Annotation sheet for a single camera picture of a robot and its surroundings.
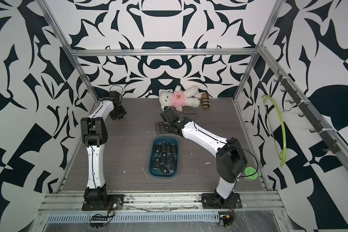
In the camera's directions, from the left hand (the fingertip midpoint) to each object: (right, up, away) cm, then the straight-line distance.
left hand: (120, 112), depth 109 cm
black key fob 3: (+34, -28, -20) cm, 48 cm away
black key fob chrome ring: (+40, -23, -18) cm, 49 cm away
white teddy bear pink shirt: (+43, +10, +1) cm, 45 cm away
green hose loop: (+93, +9, -24) cm, 96 cm away
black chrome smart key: (+39, -32, -24) cm, 56 cm away
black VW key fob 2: (+38, -28, -22) cm, 52 cm away
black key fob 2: (+37, -22, -18) cm, 46 cm away
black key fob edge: (+35, -33, -26) cm, 55 cm away
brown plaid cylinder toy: (+65, +9, +6) cm, 66 cm away
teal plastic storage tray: (+30, -35, -26) cm, 53 cm away
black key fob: (+34, -22, -18) cm, 44 cm away
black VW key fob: (+30, -30, -22) cm, 48 cm away
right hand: (+34, -8, -23) cm, 42 cm away
